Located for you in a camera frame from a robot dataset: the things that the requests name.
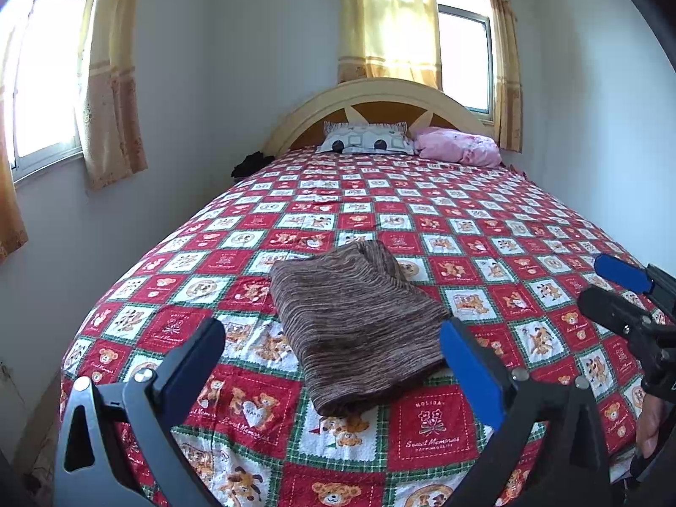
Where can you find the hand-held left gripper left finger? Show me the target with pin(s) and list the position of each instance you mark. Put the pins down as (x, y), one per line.
(198, 359)

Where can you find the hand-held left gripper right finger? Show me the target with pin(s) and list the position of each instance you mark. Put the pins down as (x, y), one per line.
(472, 375)

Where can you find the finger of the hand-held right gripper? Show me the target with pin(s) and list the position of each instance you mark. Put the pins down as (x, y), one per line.
(607, 309)
(623, 272)

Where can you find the brown knit sweater sun pattern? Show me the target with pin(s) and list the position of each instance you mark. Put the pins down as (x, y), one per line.
(354, 327)

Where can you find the person's right hand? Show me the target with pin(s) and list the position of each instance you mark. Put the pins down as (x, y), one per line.
(650, 428)

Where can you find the red checkered bear print blanket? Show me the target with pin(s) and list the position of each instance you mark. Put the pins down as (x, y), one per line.
(369, 206)

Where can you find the dark cloth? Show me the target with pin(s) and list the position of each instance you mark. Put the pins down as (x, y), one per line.
(252, 165)

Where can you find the pink pillow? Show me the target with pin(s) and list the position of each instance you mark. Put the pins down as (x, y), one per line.
(454, 147)

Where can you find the orange curtain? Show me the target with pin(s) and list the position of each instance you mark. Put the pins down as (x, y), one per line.
(10, 211)

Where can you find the narrow yellow patterned curtain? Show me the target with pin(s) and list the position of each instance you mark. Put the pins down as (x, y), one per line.
(504, 63)

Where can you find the grey white patterned pillow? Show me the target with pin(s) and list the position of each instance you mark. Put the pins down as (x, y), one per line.
(364, 140)

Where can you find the small framed window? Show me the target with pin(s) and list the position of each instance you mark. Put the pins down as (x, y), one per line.
(465, 53)

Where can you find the beige patterned curtain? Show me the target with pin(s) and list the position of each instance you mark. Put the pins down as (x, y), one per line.
(111, 90)

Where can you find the cream arched bed headboard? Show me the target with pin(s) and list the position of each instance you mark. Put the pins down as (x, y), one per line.
(369, 92)

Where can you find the wide framed window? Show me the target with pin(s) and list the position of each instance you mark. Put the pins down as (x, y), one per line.
(42, 79)

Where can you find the yellow sheer curtain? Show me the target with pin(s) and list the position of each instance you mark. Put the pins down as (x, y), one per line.
(380, 21)

